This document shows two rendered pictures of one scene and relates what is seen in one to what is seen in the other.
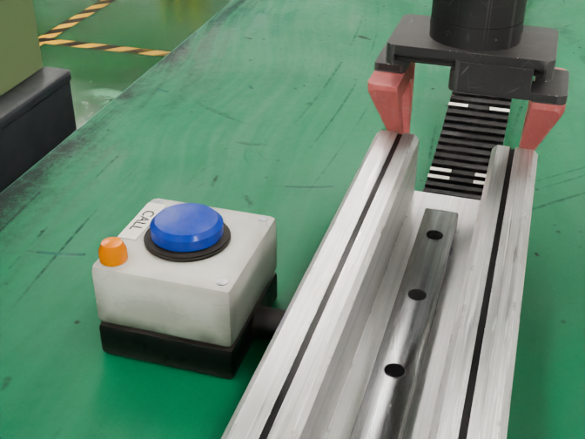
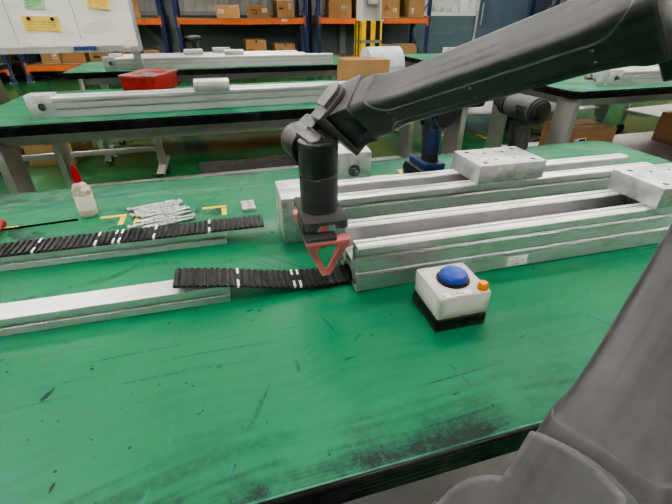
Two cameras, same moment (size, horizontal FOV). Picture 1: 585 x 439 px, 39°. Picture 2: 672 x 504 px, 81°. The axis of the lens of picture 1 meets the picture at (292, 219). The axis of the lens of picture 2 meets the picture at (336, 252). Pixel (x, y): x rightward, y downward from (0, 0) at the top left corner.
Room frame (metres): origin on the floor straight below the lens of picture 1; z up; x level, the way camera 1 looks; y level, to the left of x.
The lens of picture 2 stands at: (0.78, 0.37, 1.17)
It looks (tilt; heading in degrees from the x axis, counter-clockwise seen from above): 31 degrees down; 239
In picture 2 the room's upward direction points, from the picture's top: straight up
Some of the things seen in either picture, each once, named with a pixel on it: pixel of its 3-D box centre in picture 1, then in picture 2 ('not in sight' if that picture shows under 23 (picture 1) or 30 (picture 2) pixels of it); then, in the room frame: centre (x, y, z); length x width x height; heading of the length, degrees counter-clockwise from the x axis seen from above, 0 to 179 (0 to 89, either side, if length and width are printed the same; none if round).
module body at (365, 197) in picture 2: not in sight; (491, 190); (0.03, -0.17, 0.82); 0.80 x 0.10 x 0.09; 163
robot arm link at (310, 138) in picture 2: not in sight; (316, 155); (0.51, -0.12, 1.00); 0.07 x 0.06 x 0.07; 81
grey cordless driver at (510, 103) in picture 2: not in sight; (508, 135); (-0.18, -0.30, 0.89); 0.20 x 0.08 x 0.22; 75
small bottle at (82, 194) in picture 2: not in sight; (81, 190); (0.83, -0.61, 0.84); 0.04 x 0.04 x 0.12
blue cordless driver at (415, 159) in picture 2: not in sight; (423, 139); (0.04, -0.40, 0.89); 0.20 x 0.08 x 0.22; 75
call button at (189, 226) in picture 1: (187, 233); (453, 277); (0.39, 0.06, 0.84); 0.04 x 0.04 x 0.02
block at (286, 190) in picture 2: not in sight; (302, 211); (0.46, -0.28, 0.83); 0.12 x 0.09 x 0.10; 73
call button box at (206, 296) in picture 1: (205, 283); (446, 291); (0.39, 0.05, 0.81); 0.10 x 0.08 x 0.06; 73
